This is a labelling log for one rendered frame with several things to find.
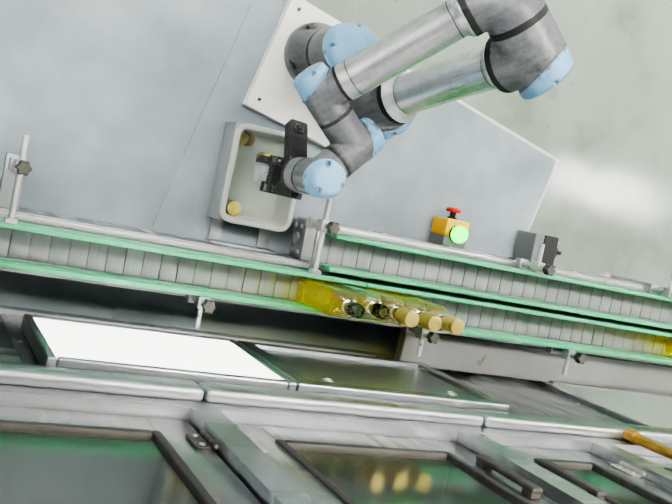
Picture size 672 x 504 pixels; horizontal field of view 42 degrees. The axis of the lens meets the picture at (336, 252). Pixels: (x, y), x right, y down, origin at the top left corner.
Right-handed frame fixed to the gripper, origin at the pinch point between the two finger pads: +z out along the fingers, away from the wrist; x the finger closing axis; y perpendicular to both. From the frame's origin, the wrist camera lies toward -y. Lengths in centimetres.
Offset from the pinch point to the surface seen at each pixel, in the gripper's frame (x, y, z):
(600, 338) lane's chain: 104, 25, -8
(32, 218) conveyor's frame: -48, 23, -7
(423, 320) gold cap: 29, 26, -34
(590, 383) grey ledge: 104, 38, -8
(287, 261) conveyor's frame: 7.3, 21.2, -7.3
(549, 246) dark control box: 83, 4, -3
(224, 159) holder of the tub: -9.6, 2.0, 1.3
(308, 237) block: 10.8, 14.9, -7.9
